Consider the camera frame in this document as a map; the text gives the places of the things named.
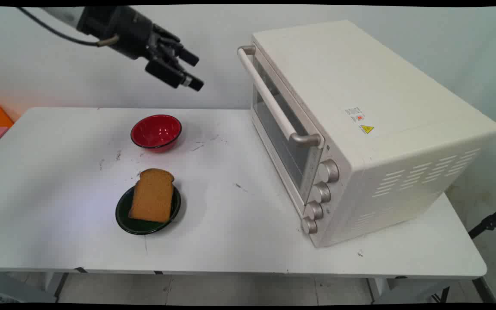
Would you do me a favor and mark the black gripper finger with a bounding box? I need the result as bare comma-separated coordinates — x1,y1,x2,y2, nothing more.
151,24,200,68
145,57,205,92

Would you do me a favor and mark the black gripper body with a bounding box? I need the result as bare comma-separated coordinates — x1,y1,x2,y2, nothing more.
102,6,162,61

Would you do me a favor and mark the oven door with bar handle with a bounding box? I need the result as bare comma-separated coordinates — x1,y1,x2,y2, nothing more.
237,44,326,216

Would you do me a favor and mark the red bowl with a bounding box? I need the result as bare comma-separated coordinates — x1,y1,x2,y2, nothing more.
130,114,183,153

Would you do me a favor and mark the brown bread slice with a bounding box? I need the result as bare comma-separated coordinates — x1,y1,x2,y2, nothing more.
128,168,175,223

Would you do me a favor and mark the dark green plate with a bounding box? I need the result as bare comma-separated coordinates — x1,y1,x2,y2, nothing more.
115,183,182,236

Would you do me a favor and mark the white label with red dot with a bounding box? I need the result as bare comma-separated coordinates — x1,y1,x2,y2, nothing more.
345,108,365,124

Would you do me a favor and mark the cream toaster oven body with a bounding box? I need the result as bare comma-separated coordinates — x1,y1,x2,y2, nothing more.
250,19,496,248

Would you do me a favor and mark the black tripod stand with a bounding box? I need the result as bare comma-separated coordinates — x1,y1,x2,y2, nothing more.
468,201,496,240

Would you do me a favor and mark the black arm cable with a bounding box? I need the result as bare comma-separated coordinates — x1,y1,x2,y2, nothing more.
17,7,120,47

